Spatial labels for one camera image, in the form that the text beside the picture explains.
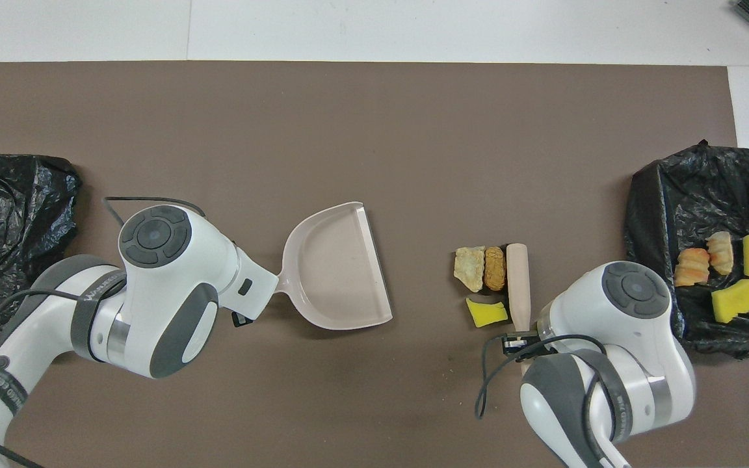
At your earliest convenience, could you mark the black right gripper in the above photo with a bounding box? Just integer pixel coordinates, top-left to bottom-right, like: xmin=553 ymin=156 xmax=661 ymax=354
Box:
xmin=501 ymin=327 xmax=547 ymax=356

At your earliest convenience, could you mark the yellow sponge wedge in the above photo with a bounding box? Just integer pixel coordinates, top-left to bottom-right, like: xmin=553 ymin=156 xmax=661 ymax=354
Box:
xmin=466 ymin=298 xmax=509 ymax=328

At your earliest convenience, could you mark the beige brush with black bristles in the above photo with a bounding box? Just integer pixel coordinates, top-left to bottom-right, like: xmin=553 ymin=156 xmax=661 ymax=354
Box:
xmin=506 ymin=243 xmax=534 ymax=376

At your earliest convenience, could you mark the brown fried bread piece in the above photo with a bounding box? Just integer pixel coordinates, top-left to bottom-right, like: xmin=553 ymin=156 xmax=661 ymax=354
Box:
xmin=484 ymin=246 xmax=508 ymax=292

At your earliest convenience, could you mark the pale foam piece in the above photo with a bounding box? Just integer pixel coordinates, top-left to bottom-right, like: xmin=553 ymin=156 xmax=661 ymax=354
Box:
xmin=705 ymin=231 xmax=735 ymax=276
xmin=453 ymin=246 xmax=486 ymax=293

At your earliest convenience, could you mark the beige plastic dustpan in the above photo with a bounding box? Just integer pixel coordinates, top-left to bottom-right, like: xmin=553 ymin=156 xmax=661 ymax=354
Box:
xmin=275 ymin=201 xmax=393 ymax=331

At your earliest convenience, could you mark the orange croissant piece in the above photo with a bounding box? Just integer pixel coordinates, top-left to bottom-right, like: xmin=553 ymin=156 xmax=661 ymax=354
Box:
xmin=674 ymin=248 xmax=711 ymax=287

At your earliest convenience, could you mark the rounded yellow sponge piece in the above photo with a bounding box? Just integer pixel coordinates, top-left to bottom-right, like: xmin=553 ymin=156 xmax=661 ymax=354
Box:
xmin=711 ymin=279 xmax=749 ymax=324

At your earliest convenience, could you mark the black trash bag bin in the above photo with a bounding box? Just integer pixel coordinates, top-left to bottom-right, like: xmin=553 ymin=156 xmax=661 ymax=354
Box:
xmin=624 ymin=140 xmax=749 ymax=359
xmin=0 ymin=153 xmax=83 ymax=348

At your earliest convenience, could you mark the brown table mat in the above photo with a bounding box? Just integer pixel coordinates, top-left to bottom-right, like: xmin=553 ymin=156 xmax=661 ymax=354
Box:
xmin=0 ymin=62 xmax=749 ymax=468

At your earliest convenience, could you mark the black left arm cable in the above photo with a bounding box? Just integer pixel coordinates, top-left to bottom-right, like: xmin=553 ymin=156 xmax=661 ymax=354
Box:
xmin=0 ymin=196 xmax=207 ymax=468

